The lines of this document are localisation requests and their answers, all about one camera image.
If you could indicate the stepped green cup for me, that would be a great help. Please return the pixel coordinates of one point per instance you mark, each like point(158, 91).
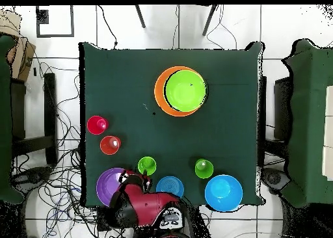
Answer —
point(147, 165)

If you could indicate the purple bowl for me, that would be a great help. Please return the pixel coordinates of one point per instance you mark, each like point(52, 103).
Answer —
point(106, 186)

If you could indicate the small blue bowl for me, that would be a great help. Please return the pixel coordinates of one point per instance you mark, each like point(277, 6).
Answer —
point(169, 186)

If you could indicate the orange bowl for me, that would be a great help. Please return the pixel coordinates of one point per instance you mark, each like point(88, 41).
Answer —
point(159, 92)

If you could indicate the large blue bowl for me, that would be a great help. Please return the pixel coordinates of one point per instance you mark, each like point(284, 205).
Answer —
point(223, 193)

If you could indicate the green bowl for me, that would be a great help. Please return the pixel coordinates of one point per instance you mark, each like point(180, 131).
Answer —
point(186, 91)

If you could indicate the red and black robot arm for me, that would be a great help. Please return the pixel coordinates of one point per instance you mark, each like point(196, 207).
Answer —
point(145, 206)

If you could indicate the orange cup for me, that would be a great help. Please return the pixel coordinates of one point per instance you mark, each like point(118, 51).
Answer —
point(108, 145)

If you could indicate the red cup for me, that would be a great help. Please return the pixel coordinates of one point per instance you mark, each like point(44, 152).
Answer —
point(93, 125)

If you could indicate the plain green cup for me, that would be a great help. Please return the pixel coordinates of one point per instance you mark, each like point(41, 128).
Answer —
point(204, 169)

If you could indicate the dark green table cloth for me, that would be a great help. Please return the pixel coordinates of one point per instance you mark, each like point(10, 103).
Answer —
point(117, 79)

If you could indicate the grey base with knob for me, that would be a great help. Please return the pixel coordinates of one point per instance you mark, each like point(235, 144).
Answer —
point(33, 177)

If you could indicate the green cloth covered side table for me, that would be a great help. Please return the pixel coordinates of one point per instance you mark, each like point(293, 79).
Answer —
point(307, 118)
point(5, 118)

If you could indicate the black tripod leg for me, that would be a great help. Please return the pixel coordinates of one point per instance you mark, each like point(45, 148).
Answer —
point(140, 17)
point(209, 19)

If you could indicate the cardboard box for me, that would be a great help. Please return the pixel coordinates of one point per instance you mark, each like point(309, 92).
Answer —
point(22, 58)

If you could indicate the black stand frame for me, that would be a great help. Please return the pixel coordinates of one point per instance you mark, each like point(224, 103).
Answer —
point(262, 97)
point(50, 105)

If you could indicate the black square floor frame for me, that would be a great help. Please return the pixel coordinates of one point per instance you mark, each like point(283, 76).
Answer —
point(43, 17)

